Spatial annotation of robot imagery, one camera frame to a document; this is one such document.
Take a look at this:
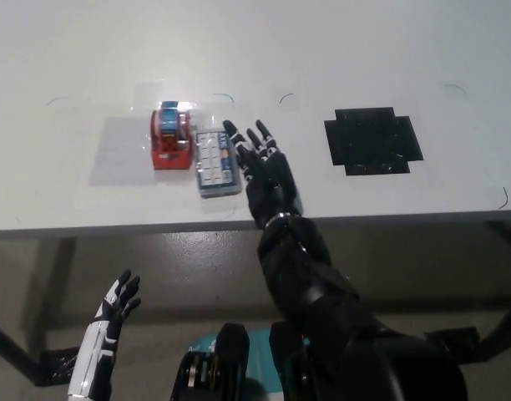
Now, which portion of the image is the grey paper sheet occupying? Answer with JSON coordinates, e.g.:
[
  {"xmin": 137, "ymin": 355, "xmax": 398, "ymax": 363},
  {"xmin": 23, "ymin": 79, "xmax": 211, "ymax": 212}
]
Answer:
[{"xmin": 88, "ymin": 116, "xmax": 156, "ymax": 187}]

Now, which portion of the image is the clear screw box blue label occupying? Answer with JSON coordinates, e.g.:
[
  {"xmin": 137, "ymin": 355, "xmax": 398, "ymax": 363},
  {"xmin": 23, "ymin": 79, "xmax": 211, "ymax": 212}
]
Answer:
[{"xmin": 194, "ymin": 124, "xmax": 245, "ymax": 200}]

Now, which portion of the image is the black tape patch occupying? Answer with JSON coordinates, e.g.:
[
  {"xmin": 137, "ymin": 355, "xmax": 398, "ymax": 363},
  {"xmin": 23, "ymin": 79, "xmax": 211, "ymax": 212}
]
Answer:
[{"xmin": 323, "ymin": 105, "xmax": 425, "ymax": 177}]

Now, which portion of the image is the red tape dispenser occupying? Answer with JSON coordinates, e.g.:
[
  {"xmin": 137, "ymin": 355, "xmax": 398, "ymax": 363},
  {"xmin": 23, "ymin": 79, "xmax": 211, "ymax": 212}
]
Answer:
[{"xmin": 149, "ymin": 107, "xmax": 196, "ymax": 172}]

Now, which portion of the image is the black and teal robot torso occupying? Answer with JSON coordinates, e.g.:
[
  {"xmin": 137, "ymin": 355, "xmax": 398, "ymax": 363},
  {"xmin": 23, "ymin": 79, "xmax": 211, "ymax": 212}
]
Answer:
[{"xmin": 169, "ymin": 320, "xmax": 319, "ymax": 401}]

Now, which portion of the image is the white and black left hand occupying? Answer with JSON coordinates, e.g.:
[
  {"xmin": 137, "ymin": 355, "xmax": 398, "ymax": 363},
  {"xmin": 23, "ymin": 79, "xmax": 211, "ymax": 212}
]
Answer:
[{"xmin": 67, "ymin": 269, "xmax": 143, "ymax": 396}]

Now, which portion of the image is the tape roll with blue label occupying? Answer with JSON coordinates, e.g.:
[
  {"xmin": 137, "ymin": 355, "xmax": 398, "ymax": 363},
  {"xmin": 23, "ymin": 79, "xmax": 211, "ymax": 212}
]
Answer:
[{"xmin": 150, "ymin": 100, "xmax": 193, "ymax": 141}]

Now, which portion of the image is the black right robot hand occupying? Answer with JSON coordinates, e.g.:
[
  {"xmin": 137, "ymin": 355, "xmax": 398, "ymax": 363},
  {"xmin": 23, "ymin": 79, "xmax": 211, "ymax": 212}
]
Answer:
[{"xmin": 222, "ymin": 119, "xmax": 303, "ymax": 229}]

